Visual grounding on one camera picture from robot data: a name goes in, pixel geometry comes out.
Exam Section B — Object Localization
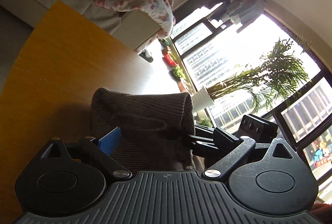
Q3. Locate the striped grey knit garment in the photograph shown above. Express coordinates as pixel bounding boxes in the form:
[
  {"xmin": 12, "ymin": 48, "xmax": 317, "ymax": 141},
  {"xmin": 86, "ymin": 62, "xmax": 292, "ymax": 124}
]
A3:
[{"xmin": 91, "ymin": 87, "xmax": 203, "ymax": 174}]

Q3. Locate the white ribbed plant pot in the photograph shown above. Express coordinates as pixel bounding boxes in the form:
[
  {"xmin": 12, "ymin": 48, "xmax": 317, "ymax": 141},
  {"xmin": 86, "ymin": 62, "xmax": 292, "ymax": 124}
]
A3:
[{"xmin": 191, "ymin": 87, "xmax": 214, "ymax": 113}]

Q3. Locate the green palm plant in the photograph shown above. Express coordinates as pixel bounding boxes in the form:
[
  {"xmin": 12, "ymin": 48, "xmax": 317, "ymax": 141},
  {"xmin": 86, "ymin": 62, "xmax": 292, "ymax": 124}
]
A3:
[{"xmin": 206, "ymin": 37, "xmax": 310, "ymax": 113}]

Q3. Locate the red bowl on sill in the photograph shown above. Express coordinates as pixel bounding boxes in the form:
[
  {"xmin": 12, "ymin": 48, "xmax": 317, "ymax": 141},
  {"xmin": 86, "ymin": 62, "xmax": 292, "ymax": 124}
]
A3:
[{"xmin": 162, "ymin": 47, "xmax": 178, "ymax": 68}]

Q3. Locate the floral pink white blanket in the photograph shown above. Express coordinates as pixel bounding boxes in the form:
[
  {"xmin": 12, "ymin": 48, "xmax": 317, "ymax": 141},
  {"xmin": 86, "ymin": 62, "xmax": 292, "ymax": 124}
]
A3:
[{"xmin": 94, "ymin": 0, "xmax": 176, "ymax": 54}]

